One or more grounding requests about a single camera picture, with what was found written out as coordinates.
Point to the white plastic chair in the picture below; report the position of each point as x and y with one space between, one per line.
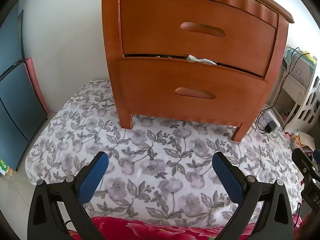
308 105

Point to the black charger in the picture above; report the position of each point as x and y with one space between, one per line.
270 127

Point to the white power strip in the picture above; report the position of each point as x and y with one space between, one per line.
268 116

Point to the wooden nightstand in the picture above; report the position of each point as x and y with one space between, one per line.
112 55

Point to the pink rolled mat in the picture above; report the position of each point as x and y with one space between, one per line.
37 87

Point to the green packet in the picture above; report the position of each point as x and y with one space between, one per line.
6 168

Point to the teal cloth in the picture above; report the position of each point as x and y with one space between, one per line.
290 55

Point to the white shelf unit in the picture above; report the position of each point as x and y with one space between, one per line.
297 75

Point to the dark blue refrigerator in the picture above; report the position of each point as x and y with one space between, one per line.
15 105

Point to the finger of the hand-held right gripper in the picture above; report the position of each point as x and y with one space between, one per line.
302 162

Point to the yellow item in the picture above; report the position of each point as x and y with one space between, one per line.
312 58

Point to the red floral blanket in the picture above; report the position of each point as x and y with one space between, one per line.
150 230

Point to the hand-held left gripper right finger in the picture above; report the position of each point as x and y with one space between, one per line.
228 180

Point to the colourful toy pile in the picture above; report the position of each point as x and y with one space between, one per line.
300 140

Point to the wooden drawer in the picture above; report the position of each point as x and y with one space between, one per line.
150 80
155 35

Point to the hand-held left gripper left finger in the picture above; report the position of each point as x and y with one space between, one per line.
95 177

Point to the light patterned cloth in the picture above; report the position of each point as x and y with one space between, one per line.
200 60

